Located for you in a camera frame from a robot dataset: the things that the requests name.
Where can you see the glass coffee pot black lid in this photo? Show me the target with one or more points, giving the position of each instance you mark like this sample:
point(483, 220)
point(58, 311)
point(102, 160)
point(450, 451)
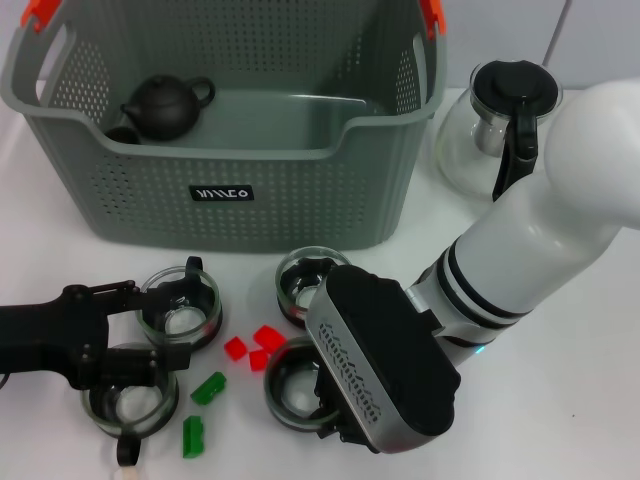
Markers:
point(515, 85)

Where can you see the grey perforated plastic storage bin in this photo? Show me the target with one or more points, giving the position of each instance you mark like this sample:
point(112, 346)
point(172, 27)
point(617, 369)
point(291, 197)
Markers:
point(300, 200)

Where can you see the green toy brick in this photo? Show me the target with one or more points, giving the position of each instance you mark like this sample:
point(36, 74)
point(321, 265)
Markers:
point(207, 389)
point(192, 437)

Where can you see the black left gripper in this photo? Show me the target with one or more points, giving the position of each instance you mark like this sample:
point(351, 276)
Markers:
point(40, 335)

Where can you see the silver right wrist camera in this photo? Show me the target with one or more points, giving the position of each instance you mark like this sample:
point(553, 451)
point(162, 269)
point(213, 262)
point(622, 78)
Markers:
point(380, 340)

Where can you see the black clay teapot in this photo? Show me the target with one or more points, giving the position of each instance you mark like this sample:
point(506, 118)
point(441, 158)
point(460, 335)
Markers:
point(160, 110)

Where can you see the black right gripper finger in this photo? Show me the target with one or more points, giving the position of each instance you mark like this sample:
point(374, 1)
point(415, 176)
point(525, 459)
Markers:
point(322, 390)
point(345, 431)

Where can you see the small red toy brick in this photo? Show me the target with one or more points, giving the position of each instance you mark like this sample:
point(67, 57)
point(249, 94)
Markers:
point(258, 360)
point(235, 347)

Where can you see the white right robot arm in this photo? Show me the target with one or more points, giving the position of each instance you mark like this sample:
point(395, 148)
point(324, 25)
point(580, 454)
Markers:
point(550, 210)

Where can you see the wide red toy brick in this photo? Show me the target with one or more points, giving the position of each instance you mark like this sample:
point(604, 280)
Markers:
point(267, 337)

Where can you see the glass teacup black holder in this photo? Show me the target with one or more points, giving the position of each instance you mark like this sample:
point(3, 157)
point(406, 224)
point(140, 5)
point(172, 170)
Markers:
point(295, 280)
point(190, 325)
point(290, 395)
point(135, 410)

